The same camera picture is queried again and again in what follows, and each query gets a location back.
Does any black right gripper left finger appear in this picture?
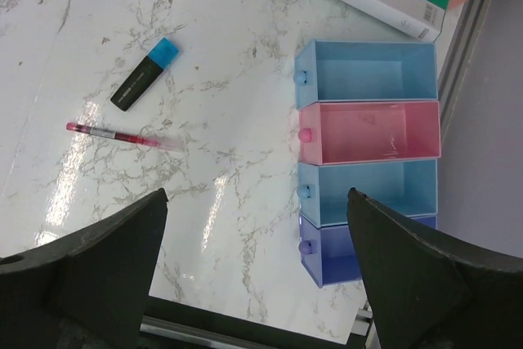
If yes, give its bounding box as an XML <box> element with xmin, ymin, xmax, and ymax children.
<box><xmin>1</xmin><ymin>189</ymin><xmax>168</xmax><ymax>348</ymax></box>

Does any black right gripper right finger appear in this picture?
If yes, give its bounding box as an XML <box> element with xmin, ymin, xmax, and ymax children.
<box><xmin>347</xmin><ymin>188</ymin><xmax>522</xmax><ymax>348</ymax></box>

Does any purple drawer bin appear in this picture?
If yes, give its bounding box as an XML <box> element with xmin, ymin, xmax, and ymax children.
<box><xmin>297</xmin><ymin>213</ymin><xmax>438</xmax><ymax>289</ymax></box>

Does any red gel pen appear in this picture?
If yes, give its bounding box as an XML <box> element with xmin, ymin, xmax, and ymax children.
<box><xmin>66</xmin><ymin>123</ymin><xmax>185</xmax><ymax>151</ymax></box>

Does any pink drawer bin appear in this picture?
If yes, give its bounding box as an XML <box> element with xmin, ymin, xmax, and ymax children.
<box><xmin>298</xmin><ymin>101</ymin><xmax>440</xmax><ymax>165</ymax></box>

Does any light blue drawer bin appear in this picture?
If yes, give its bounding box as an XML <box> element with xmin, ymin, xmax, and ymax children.
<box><xmin>293</xmin><ymin>39</ymin><xmax>438</xmax><ymax>110</ymax></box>

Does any blue cap black highlighter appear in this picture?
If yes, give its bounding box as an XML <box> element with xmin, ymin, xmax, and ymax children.
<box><xmin>110</xmin><ymin>38</ymin><xmax>179</xmax><ymax>111</ymax></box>

